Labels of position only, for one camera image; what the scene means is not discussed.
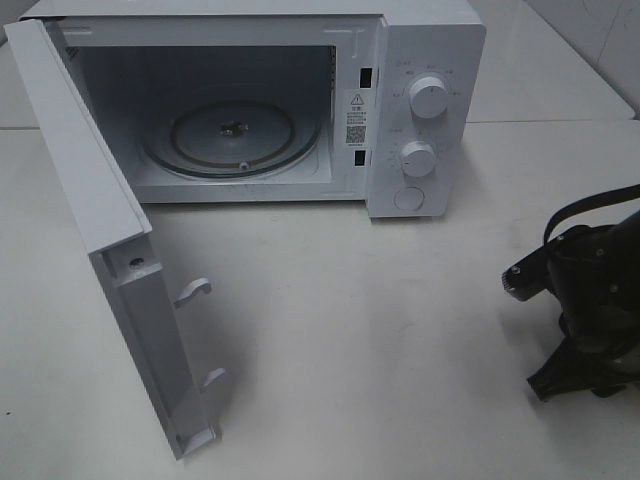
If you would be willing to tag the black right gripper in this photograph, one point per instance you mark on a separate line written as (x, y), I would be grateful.
(595, 275)

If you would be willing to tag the round white door button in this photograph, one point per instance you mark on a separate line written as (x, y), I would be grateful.
(409, 199)

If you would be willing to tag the white dial knob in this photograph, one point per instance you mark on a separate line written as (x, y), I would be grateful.
(417, 159)
(428, 96)

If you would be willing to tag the white microwave door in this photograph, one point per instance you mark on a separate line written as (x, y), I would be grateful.
(116, 234)

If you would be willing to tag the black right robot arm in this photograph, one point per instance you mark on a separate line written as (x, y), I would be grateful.
(594, 274)

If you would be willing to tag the white microwave oven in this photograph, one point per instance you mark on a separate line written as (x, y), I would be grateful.
(131, 59)

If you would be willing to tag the white warning label sticker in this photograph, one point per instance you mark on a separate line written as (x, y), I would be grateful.
(356, 115)

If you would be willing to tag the glass microwave turntable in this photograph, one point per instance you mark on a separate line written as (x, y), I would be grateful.
(219, 138)

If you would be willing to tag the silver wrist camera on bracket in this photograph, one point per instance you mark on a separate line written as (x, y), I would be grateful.
(528, 277)

